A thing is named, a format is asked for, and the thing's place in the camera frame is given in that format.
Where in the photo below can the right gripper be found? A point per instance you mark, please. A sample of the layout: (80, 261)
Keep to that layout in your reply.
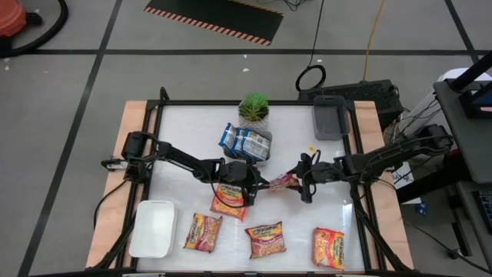
(323, 172)

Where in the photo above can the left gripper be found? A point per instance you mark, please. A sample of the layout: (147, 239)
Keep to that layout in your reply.
(240, 175)

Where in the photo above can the red Maruchan ramen pack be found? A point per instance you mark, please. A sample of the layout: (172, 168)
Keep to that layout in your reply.
(283, 181)
(265, 239)
(203, 232)

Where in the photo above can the orange Maruchan ramen pack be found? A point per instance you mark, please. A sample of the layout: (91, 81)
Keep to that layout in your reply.
(328, 248)
(227, 202)

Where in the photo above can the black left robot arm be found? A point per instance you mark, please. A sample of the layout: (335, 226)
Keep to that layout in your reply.
(180, 157)

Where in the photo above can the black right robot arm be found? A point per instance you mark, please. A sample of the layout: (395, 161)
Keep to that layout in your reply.
(384, 155)

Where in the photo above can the yellow tag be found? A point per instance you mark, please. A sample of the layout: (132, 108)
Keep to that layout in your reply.
(312, 148)

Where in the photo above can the light grey plastic bin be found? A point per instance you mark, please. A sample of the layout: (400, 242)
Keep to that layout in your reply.
(268, 135)

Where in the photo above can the dark grey plastic bin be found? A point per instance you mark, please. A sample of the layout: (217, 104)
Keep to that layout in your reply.
(330, 119)

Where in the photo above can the plant in white patterned pot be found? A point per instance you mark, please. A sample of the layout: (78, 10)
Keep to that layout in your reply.
(253, 109)

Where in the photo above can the black computer tower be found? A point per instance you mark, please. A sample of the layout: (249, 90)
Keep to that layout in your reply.
(369, 94)

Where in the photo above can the white plastic bin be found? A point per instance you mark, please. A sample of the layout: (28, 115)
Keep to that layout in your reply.
(153, 229)

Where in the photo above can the small blue floor object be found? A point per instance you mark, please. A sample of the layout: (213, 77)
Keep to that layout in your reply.
(421, 209)

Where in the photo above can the small silver connector box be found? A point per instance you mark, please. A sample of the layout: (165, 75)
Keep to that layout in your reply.
(114, 163)

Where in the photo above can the black mat striped edge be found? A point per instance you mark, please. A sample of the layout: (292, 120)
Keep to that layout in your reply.
(215, 17)

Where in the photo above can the grey equipment cart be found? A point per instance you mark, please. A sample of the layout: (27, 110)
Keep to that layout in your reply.
(471, 138)

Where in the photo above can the laptop keyboard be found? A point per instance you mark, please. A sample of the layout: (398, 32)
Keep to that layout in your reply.
(486, 207)

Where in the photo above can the orange shop vacuum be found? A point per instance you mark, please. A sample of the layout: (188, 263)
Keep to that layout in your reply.
(9, 17)

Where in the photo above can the black aluminium table frame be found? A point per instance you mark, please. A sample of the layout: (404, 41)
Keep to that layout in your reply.
(192, 102)

